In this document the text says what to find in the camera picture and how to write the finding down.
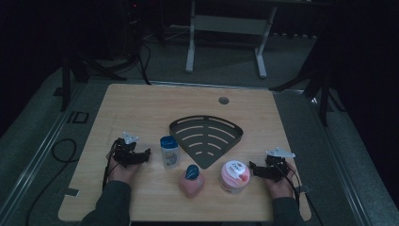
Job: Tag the metal floor rail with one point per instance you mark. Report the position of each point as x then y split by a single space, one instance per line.
338 163
34 163

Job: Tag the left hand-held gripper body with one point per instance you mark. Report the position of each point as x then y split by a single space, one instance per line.
125 153

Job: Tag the black fan-shaped slotted tray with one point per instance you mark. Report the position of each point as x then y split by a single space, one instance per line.
207 138

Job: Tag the person's left hand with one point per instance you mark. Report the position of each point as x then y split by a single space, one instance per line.
120 174

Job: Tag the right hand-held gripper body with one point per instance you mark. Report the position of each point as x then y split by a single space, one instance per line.
277 164

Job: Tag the black metal stand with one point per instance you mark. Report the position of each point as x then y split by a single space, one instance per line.
66 81
323 94

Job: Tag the pink bottle with blue cap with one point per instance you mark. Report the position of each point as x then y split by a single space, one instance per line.
191 183

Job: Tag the person's right hand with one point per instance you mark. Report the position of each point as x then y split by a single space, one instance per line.
279 188

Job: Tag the white metal desk frame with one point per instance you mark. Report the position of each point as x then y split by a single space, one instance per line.
229 25

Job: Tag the pink jar with white lid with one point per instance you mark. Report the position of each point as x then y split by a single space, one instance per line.
234 177

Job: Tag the white bottle with blue cap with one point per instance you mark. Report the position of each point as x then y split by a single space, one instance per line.
170 153

